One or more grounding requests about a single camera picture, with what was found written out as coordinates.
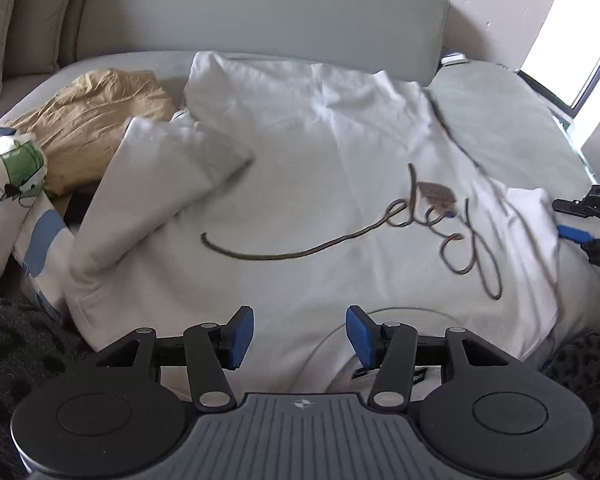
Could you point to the pale grey seat cushion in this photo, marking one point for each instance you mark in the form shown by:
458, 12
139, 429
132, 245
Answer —
500, 120

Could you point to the dark framed window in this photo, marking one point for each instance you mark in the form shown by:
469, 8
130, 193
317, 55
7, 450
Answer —
570, 35

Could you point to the tan garment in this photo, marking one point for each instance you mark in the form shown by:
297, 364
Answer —
90, 120

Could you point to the blue striped white garment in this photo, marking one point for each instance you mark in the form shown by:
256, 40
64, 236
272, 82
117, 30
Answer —
10, 200

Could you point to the white hoodie with brown lettering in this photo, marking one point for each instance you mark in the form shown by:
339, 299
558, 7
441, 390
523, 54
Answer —
305, 160

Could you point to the small metal bracket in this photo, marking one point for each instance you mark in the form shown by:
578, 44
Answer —
452, 59

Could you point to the grey fabric sofa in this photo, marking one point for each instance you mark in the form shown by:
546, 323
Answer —
255, 10

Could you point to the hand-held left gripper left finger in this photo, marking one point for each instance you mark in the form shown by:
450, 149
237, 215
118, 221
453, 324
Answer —
240, 335

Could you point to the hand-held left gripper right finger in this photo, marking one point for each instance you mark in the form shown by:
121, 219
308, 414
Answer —
362, 335

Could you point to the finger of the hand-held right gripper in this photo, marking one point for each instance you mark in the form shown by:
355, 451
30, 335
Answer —
575, 234
587, 205

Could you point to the dark grey spotted blanket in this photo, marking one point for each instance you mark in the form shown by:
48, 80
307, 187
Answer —
20, 360

